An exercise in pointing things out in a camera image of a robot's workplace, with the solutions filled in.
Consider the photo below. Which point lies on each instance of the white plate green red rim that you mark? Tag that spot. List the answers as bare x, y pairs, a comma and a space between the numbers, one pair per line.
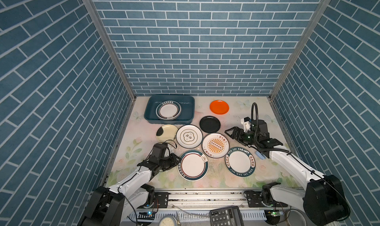
168, 110

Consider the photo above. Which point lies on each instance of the green circuit board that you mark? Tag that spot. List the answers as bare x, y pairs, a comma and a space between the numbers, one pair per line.
273, 217
145, 217

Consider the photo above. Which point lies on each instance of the round white clock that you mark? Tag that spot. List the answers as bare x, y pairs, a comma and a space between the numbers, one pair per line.
169, 221

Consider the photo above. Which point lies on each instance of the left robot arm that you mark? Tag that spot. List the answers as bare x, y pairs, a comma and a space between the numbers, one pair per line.
109, 206

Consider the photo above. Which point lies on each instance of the orange small plate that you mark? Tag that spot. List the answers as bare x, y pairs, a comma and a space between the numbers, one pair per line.
219, 107

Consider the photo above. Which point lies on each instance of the black calculator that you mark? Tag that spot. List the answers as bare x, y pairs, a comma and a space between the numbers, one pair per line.
227, 216

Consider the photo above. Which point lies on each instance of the light blue stapler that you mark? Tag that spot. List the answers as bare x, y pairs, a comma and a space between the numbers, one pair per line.
260, 155

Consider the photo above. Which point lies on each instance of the green circuit board right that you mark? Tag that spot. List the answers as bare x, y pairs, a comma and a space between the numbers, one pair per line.
273, 217

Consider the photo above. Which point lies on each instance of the cream plate black patch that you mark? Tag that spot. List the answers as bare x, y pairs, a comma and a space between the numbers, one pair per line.
167, 133

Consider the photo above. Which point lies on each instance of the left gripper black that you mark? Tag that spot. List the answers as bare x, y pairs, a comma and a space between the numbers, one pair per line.
174, 161

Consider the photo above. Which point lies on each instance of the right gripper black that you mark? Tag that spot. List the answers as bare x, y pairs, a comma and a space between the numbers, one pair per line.
234, 133

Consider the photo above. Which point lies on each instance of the white plate orange sunburst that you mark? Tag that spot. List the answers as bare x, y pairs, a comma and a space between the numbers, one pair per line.
215, 145

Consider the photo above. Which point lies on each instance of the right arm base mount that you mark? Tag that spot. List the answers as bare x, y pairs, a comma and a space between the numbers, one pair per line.
255, 200

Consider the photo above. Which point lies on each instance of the black small plate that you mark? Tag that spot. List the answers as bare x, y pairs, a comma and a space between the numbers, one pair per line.
210, 124

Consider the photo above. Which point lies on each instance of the green circuit board left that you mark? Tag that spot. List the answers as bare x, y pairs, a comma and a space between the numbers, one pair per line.
145, 217

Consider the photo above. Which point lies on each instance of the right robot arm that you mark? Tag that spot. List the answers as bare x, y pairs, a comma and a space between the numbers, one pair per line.
321, 197

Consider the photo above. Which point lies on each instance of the white plate cloud emblem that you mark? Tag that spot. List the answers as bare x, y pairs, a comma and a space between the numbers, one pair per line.
189, 136

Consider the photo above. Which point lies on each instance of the teal plastic bin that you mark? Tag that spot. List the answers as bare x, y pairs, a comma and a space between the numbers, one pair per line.
186, 117

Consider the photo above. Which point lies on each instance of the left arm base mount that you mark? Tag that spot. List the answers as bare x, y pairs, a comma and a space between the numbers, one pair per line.
160, 198

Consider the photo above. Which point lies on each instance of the green rim plate white lettering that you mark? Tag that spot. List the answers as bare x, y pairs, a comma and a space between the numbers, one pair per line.
240, 162

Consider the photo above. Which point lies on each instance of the aluminium rail frame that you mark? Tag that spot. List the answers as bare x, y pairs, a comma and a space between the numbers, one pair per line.
198, 204

